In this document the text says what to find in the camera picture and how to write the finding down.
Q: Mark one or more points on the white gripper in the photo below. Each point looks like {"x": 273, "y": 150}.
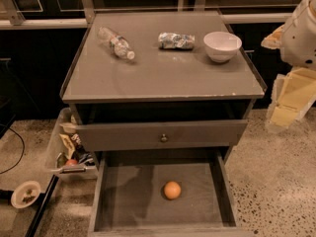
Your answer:
{"x": 300, "y": 39}

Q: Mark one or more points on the orange fruit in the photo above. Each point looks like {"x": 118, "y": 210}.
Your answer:
{"x": 172, "y": 190}

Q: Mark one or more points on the brass drawer knob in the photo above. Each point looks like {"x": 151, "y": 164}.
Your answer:
{"x": 164, "y": 138}

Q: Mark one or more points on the grey top drawer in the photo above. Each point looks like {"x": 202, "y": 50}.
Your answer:
{"x": 158, "y": 135}

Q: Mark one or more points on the grey open middle drawer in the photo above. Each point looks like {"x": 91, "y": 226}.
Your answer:
{"x": 130, "y": 202}

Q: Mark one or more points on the white ceramic bowl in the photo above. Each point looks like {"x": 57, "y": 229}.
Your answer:
{"x": 221, "y": 46}

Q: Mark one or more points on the crumpled silver snack bag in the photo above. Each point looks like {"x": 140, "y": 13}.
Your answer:
{"x": 176, "y": 41}

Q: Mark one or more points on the grey cabinet with glass top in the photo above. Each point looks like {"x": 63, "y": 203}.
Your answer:
{"x": 159, "y": 85}

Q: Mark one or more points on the clear plastic water bottle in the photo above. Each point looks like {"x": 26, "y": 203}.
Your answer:
{"x": 116, "y": 43}

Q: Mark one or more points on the yellow snack packet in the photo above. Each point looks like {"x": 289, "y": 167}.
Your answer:
{"x": 68, "y": 144}

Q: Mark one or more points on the red apple in bin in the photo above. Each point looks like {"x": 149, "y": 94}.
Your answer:
{"x": 71, "y": 162}

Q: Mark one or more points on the clear plastic storage bin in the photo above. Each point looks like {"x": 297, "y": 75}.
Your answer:
{"x": 66, "y": 158}

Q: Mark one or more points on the white metal railing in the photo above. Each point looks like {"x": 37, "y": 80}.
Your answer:
{"x": 47, "y": 13}

